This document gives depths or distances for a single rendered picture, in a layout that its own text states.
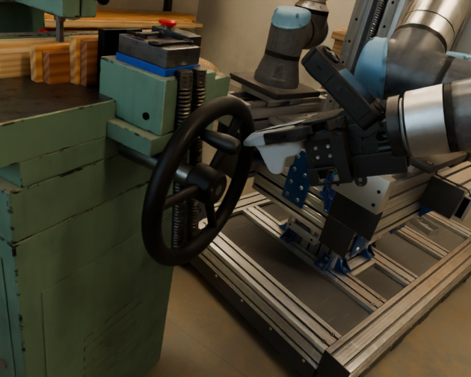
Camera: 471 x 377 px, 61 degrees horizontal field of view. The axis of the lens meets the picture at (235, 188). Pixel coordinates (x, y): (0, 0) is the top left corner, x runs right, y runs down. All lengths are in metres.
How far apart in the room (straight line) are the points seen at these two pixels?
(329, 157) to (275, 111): 0.84
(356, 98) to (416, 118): 0.07
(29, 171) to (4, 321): 0.30
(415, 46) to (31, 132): 0.51
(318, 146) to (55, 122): 0.36
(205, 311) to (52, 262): 0.90
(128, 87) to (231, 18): 3.90
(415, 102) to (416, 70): 0.10
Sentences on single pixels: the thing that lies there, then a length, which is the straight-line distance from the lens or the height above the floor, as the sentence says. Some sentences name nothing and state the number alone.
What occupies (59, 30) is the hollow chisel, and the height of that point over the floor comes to 0.97.
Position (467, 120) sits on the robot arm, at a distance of 0.45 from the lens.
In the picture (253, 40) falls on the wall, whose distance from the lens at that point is 4.39.
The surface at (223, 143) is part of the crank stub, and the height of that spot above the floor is 0.92.
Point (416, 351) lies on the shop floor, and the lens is 1.77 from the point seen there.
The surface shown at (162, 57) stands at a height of 0.99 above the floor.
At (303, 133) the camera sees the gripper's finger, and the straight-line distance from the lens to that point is 0.48.
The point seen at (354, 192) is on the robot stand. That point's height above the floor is 0.71.
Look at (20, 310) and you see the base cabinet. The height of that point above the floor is 0.58.
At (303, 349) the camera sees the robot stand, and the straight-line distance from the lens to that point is 1.33.
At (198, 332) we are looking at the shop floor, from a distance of 1.48.
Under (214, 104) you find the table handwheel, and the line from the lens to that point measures 0.57.
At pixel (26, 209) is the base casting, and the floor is 0.76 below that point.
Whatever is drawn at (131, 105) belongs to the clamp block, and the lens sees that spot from 0.66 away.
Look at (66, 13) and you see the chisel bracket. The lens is 0.74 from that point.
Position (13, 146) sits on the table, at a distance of 0.59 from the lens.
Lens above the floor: 1.12
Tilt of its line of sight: 28 degrees down
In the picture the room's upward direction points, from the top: 12 degrees clockwise
